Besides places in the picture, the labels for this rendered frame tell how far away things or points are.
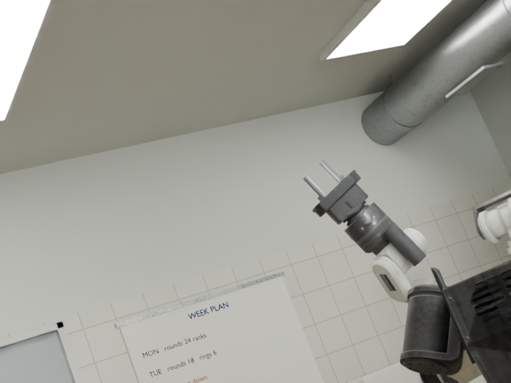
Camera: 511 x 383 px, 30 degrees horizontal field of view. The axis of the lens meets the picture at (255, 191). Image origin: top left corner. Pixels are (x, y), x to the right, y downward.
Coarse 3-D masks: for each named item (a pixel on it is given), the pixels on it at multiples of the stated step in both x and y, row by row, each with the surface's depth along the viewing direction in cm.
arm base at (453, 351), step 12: (420, 288) 178; (432, 288) 177; (456, 336) 172; (456, 348) 171; (408, 360) 173; (420, 360) 172; (432, 360) 171; (444, 360) 171; (456, 360) 171; (420, 372) 178; (432, 372) 177; (444, 372) 177; (456, 372) 178
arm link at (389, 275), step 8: (384, 256) 195; (376, 264) 195; (384, 264) 194; (392, 264) 194; (376, 272) 197; (384, 272) 195; (392, 272) 193; (400, 272) 194; (384, 280) 197; (392, 280) 195; (400, 280) 194; (416, 280) 203; (424, 280) 201; (384, 288) 199; (392, 288) 197; (400, 288) 195; (408, 288) 195; (392, 296) 199; (400, 296) 197
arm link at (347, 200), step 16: (352, 176) 198; (336, 192) 197; (352, 192) 197; (320, 208) 197; (336, 208) 197; (352, 208) 197; (368, 208) 196; (352, 224) 196; (368, 224) 195; (352, 240) 201
